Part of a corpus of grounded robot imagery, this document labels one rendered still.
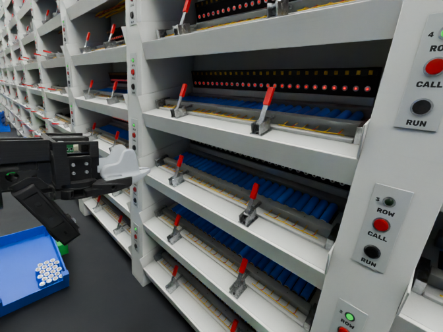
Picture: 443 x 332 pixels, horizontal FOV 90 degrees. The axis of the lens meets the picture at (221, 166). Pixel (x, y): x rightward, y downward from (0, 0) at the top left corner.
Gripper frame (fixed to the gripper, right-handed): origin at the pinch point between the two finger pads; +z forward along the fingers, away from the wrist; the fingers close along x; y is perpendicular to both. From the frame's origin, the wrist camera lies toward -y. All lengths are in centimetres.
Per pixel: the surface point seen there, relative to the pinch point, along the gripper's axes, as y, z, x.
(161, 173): -9.7, 19.4, 23.8
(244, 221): -10.0, 18.0, -11.8
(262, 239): -10.8, 16.4, -17.8
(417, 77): 19.6, 15.1, -33.7
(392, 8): 27.4, 15.4, -29.3
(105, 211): -49, 22, 79
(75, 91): 12, 16, 100
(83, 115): 0, 19, 100
